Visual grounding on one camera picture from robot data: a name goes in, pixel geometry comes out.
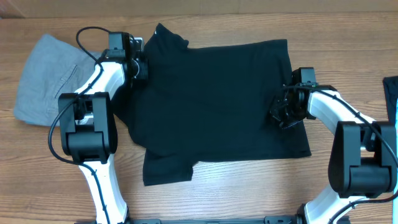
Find black t-shirt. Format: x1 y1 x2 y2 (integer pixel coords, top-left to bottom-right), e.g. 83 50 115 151
112 24 311 186

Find folded grey shorts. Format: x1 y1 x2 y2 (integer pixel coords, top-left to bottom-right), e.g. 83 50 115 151
14 34 95 126

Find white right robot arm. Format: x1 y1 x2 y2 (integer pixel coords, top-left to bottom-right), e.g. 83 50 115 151
264 67 397 224

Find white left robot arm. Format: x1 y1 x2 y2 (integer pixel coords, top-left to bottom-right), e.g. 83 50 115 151
55 32 147 224

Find dark garment at right edge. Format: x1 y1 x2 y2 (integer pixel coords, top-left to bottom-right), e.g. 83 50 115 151
382 76 398 124

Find light blue item right edge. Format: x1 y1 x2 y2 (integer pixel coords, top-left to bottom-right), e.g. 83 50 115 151
392 99 398 224

